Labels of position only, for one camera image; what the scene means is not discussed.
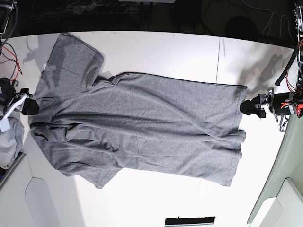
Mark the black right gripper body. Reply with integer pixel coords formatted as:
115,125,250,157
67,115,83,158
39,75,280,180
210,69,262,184
0,78,28,111

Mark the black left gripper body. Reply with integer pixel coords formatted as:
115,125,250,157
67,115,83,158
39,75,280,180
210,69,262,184
258,87,303,121

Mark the grey t-shirt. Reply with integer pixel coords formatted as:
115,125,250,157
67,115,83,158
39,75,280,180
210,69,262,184
28,33,247,189

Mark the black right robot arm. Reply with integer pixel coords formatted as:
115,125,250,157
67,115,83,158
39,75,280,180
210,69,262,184
0,0,39,117

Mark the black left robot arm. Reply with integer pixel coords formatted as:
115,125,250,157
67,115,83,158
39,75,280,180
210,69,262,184
240,0,303,120

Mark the grey clothes pile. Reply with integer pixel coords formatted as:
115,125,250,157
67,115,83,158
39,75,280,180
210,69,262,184
0,117,24,169

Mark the white bin left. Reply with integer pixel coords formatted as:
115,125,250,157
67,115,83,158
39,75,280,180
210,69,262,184
0,154,62,227

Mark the white bin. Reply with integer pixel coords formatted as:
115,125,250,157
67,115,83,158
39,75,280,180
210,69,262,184
246,176,303,227
0,154,62,227

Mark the white bin right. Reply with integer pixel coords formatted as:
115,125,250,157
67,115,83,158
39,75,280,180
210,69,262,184
246,176,303,227

